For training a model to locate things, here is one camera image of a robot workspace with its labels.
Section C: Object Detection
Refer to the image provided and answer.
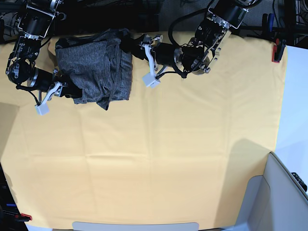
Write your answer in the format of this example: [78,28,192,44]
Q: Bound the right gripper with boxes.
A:
[30,68,82,99]

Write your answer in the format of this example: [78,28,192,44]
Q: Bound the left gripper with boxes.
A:
[120,35,182,71]

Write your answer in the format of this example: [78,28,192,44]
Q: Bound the grey long sleeve shirt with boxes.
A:
[55,29,133,110]

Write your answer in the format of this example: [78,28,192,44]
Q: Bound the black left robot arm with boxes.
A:
[120,0,261,81]

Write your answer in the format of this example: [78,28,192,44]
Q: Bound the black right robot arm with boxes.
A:
[6,0,82,99]

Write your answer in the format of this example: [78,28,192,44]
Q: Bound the yellow table cloth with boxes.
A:
[0,35,287,229]

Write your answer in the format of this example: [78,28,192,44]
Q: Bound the red clamp left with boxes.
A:
[14,214,32,222]

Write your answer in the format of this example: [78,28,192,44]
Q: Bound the red clamp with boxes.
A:
[14,214,32,222]
[272,38,286,63]

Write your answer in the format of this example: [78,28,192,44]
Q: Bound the red clamp right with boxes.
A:
[272,38,286,63]

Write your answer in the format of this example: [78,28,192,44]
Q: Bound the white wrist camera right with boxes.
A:
[35,82,62,116]

